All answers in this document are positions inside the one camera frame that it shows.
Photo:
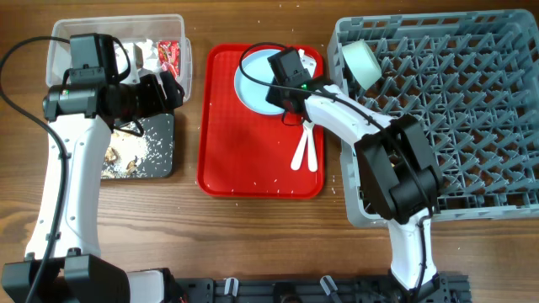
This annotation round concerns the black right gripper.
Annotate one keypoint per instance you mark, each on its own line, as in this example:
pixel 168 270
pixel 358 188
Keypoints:
pixel 272 96

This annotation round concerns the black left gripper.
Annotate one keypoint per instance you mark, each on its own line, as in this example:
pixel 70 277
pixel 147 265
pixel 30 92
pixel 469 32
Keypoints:
pixel 157 103

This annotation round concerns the light blue plate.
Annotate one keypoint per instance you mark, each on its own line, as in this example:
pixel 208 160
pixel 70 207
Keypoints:
pixel 250 93

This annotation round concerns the white napkin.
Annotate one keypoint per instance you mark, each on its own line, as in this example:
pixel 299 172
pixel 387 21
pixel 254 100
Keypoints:
pixel 143 60

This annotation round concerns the food leftovers with rice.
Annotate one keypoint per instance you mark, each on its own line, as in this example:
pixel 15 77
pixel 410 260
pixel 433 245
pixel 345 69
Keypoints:
pixel 130 153

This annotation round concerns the red snack wrapper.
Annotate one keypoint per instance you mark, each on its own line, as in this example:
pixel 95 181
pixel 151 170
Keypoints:
pixel 168 52

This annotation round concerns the green bowl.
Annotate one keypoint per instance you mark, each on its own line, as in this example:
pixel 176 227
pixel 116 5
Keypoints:
pixel 362 63

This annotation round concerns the yellow cup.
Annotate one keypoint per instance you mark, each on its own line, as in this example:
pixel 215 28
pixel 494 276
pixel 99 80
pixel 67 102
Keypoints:
pixel 395 160

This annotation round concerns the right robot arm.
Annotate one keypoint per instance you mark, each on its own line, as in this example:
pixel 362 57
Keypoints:
pixel 399 175

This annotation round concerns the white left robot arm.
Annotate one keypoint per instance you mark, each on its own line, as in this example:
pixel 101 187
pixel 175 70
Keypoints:
pixel 62 261

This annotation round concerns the grey dishwasher rack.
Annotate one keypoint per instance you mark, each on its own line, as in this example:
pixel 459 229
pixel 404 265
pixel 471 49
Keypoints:
pixel 471 79

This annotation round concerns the black tray bin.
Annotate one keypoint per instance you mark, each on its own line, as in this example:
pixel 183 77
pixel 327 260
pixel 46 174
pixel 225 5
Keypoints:
pixel 156 147

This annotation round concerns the red serving tray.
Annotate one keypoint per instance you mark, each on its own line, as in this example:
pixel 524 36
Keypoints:
pixel 246 154

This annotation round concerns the clear plastic bin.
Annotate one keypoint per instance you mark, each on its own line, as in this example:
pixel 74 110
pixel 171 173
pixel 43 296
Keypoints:
pixel 137 28

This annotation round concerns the black mounting rail base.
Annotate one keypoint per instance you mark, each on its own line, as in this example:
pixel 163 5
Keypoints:
pixel 444 289

